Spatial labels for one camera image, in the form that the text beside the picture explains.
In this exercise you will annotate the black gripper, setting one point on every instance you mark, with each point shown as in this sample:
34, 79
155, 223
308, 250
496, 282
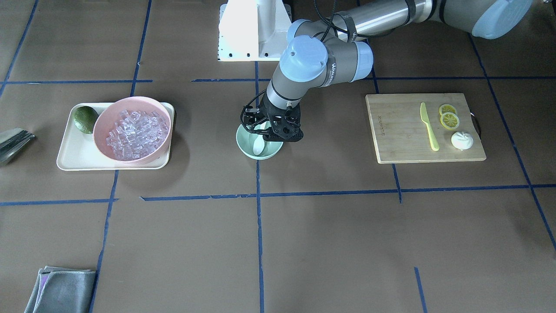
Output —
266, 111

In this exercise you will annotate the white plastic spoon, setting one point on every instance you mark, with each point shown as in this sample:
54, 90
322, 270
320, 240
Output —
259, 145

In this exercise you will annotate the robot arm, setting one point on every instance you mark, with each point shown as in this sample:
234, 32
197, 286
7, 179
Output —
333, 50

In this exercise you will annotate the green bowl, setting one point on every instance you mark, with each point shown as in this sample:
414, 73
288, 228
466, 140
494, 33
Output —
246, 143

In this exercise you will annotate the pile of clear ice cubes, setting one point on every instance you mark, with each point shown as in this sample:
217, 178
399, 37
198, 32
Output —
137, 134

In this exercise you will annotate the pink bowl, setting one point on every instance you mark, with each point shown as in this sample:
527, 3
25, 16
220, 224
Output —
106, 122

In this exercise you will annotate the steel ice scoop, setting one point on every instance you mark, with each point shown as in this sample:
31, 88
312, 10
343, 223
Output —
12, 142

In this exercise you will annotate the white mounting column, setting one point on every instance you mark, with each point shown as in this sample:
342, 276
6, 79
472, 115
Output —
253, 30

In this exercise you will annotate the bamboo cutting board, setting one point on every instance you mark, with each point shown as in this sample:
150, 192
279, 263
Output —
400, 136

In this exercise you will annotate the yellow plastic knife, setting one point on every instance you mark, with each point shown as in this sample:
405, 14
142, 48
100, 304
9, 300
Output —
434, 145

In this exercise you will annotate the white steamed bun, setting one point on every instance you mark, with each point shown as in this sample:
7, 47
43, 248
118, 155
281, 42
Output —
462, 140

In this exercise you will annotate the green lime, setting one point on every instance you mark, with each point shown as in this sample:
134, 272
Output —
84, 119

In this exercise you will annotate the cream plastic tray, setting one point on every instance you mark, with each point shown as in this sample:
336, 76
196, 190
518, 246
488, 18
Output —
78, 151

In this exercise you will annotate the folded grey cloth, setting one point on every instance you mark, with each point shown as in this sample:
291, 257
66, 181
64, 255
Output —
61, 290

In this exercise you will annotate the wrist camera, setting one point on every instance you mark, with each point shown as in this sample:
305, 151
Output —
250, 117

